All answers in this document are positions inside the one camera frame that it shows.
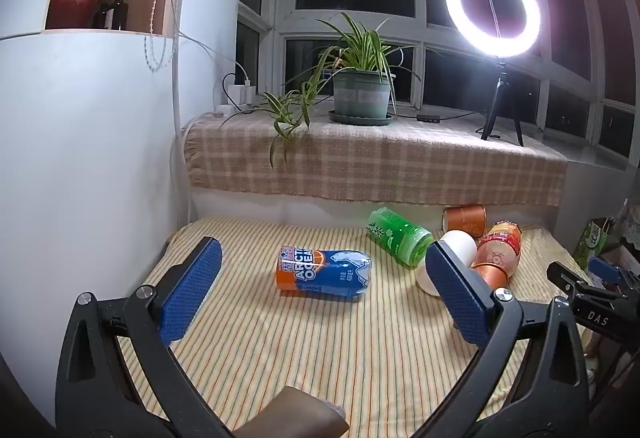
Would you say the plaid beige cloth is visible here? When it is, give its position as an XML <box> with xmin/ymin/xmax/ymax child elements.
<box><xmin>183</xmin><ymin>110</ymin><xmax>569</xmax><ymax>208</ymax></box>

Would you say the plain orange cup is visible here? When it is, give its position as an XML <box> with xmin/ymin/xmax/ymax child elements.
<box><xmin>442</xmin><ymin>204</ymin><xmax>488</xmax><ymax>239</ymax></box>

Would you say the green paper bag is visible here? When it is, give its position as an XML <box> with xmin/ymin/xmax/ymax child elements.
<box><xmin>572</xmin><ymin>217</ymin><xmax>619</xmax><ymax>270</ymax></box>

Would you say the blue and orange printed cup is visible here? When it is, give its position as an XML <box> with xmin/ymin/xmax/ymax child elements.
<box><xmin>275</xmin><ymin>245</ymin><xmax>375</xmax><ymax>302</ymax></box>

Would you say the green pot saucer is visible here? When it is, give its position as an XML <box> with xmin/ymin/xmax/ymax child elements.
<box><xmin>328</xmin><ymin>109</ymin><xmax>396</xmax><ymax>126</ymax></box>

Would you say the white framed window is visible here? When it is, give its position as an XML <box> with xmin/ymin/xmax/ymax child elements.
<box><xmin>235</xmin><ymin>0</ymin><xmax>640</xmax><ymax>169</ymax></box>

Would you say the green plant pot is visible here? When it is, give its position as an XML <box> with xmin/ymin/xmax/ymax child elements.
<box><xmin>331</xmin><ymin>69</ymin><xmax>392</xmax><ymax>118</ymax></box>

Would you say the brown chair back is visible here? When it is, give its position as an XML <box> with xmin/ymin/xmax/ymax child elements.
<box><xmin>231</xmin><ymin>385</ymin><xmax>351</xmax><ymax>438</ymax></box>

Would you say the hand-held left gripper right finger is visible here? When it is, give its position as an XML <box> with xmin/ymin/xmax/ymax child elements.
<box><xmin>410</xmin><ymin>240</ymin><xmax>591</xmax><ymax>438</ymax></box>

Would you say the spider plant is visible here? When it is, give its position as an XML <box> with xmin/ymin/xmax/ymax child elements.
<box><xmin>219</xmin><ymin>12</ymin><xmax>444</xmax><ymax>169</ymax></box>

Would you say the orange and red printed cup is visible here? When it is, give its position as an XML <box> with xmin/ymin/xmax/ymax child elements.
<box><xmin>477</xmin><ymin>220</ymin><xmax>524</xmax><ymax>270</ymax></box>

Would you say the black bottle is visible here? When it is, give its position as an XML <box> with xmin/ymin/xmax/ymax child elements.
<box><xmin>94</xmin><ymin>0</ymin><xmax>130</xmax><ymax>32</ymax></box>

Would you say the green printed cup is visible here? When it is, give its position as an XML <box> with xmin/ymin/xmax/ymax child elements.
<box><xmin>366</xmin><ymin>206</ymin><xmax>435</xmax><ymax>268</ymax></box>

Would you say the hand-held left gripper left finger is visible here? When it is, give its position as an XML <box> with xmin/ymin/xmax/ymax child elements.
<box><xmin>55</xmin><ymin>235</ymin><xmax>224</xmax><ymax>438</ymax></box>

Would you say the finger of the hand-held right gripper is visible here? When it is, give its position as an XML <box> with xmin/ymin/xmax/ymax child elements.
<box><xmin>587</xmin><ymin>257</ymin><xmax>634</xmax><ymax>290</ymax></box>
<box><xmin>546</xmin><ymin>260</ymin><xmax>610</xmax><ymax>301</ymax></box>

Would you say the black tripod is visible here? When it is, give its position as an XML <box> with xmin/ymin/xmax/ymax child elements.
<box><xmin>479</xmin><ymin>60</ymin><xmax>525</xmax><ymax>148</ymax></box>

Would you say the white rounded shelf cabinet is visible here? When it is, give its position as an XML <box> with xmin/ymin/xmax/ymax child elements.
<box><xmin>0</xmin><ymin>0</ymin><xmax>252</xmax><ymax>426</ymax></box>

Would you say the orange cup with white pattern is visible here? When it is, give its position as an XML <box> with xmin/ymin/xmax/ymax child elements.
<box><xmin>470</xmin><ymin>261</ymin><xmax>514</xmax><ymax>292</ymax></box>

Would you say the white power strip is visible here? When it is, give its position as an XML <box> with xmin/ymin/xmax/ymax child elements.
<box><xmin>209</xmin><ymin>104</ymin><xmax>262</xmax><ymax>117</ymax></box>

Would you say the ring light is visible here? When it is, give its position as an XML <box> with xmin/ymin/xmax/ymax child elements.
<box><xmin>444</xmin><ymin>0</ymin><xmax>543</xmax><ymax>60</ymax></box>

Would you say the white cable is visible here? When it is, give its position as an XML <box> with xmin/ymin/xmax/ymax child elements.
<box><xmin>142</xmin><ymin>0</ymin><xmax>251</xmax><ymax>229</ymax></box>

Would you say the striped yellow table cloth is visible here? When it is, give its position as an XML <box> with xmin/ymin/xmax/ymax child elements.
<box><xmin>117</xmin><ymin>215</ymin><xmax>592</xmax><ymax>438</ymax></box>

